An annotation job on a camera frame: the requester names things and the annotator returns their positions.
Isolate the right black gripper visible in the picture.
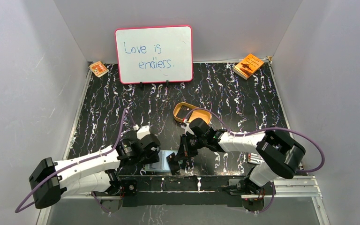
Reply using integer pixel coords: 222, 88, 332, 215
175, 133, 207, 161

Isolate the mint green card holder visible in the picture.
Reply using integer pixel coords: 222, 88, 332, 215
144, 150, 177, 172

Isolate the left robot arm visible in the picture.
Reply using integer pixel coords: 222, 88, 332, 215
29, 134, 161, 209

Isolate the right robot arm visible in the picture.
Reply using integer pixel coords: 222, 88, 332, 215
175, 118, 306, 194

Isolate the card inside tray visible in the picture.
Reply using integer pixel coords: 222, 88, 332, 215
176, 105, 190, 119

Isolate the small orange card box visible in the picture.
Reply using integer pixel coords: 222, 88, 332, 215
89, 61, 109, 77

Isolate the marker pen box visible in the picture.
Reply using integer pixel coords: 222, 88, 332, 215
247, 153, 264, 165

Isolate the pink framed whiteboard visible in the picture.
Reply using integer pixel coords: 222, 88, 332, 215
114, 25, 194, 84

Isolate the orange book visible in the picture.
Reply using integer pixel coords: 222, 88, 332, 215
232, 54, 264, 80

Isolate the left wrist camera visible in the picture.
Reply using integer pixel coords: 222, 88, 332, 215
133, 125, 150, 140

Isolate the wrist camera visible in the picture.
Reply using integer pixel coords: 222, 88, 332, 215
133, 125, 150, 140
180, 119, 194, 135

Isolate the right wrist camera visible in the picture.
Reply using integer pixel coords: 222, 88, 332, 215
180, 119, 194, 135

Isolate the aluminium frame rail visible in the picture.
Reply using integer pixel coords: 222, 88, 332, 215
61, 176, 321, 198

